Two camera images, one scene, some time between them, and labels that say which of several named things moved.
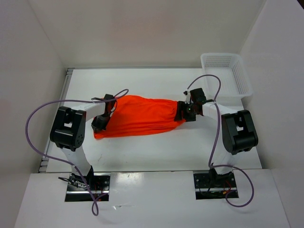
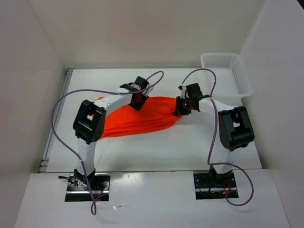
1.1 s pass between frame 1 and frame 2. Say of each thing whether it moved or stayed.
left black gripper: moved
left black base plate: stayed
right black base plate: stayed
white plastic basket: stayed
